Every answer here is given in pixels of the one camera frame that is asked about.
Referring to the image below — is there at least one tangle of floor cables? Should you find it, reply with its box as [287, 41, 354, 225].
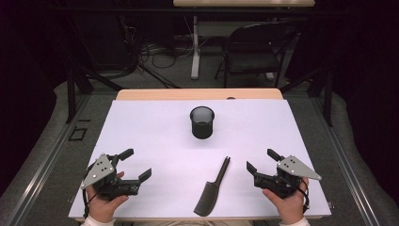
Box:
[137, 39, 196, 71]

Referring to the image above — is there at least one light wooden table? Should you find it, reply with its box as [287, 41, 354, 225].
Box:
[116, 88, 284, 102]

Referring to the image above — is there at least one white-legged desk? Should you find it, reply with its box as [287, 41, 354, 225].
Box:
[172, 0, 316, 81]

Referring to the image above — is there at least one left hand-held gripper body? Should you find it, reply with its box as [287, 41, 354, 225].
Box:
[80, 153, 141, 202]

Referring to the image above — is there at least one black horizontal frame bar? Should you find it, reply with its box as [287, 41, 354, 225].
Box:
[50, 7, 349, 15]

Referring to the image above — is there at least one black folding chair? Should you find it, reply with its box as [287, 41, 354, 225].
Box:
[215, 22, 299, 89]

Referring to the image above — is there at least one black metal stand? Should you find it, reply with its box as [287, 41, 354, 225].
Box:
[65, 67, 124, 124]
[279, 66, 334, 127]

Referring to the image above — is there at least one person's right hand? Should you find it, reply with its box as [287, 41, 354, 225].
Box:
[262, 177, 311, 225]

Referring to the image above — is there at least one black mesh pen cup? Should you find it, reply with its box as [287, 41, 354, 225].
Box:
[189, 105, 216, 140]

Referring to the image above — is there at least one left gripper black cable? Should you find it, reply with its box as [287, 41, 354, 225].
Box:
[82, 187, 92, 219]

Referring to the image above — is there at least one black spatula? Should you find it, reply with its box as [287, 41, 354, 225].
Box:
[193, 155, 231, 218]

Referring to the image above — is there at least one grey metal floor rail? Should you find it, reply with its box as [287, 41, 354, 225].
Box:
[6, 93, 92, 226]
[311, 95, 382, 226]

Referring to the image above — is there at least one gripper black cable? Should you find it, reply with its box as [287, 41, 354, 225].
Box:
[293, 177, 311, 215]
[82, 187, 92, 219]

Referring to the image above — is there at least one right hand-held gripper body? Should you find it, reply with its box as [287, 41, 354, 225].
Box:
[253, 154, 323, 200]

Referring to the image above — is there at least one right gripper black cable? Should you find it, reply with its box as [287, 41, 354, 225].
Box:
[293, 177, 311, 215]

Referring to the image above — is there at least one person's left hand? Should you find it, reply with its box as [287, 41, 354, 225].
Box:
[86, 184, 130, 224]

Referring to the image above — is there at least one white board mat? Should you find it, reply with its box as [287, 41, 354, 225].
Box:
[68, 99, 332, 219]

